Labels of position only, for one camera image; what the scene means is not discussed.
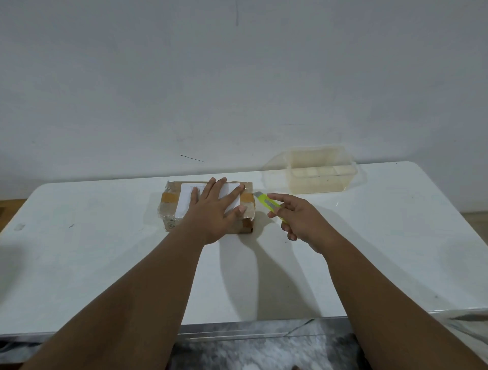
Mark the person's left hand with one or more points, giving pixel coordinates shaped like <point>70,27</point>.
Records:
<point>209,217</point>

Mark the person's right hand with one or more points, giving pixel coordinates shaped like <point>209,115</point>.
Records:
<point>305,225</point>

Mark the taped brown cardboard box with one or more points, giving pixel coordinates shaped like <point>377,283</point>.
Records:
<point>173,206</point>

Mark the yellow utility knife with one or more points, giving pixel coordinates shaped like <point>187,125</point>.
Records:
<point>267,202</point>

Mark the clear plastic container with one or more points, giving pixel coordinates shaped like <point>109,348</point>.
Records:
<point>320,175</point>

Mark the person's right forearm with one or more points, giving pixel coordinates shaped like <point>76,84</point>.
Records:
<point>381,312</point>

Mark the person's left forearm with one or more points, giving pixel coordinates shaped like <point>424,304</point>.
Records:
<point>133,305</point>

